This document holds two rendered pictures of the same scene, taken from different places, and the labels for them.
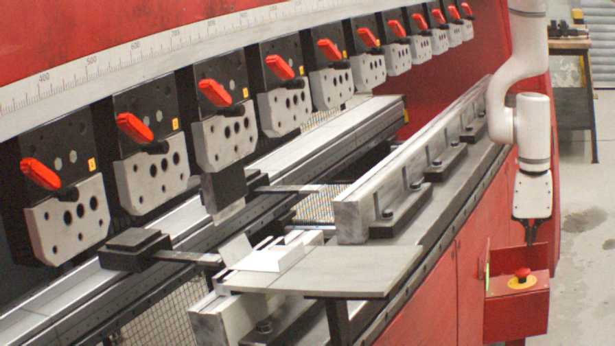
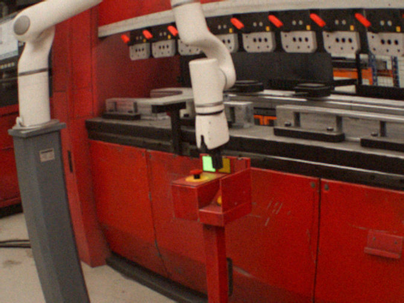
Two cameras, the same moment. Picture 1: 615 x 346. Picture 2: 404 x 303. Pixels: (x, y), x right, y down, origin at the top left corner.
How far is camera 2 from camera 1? 2.89 m
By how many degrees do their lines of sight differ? 110
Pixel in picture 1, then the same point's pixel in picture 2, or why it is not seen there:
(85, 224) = (139, 53)
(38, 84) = (134, 20)
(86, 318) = not seen: hidden behind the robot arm
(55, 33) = (139, 9)
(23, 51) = (132, 12)
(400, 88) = not seen: outside the picture
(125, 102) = (154, 27)
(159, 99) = (165, 29)
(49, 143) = (135, 33)
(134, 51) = (159, 15)
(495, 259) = (246, 176)
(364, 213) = (281, 116)
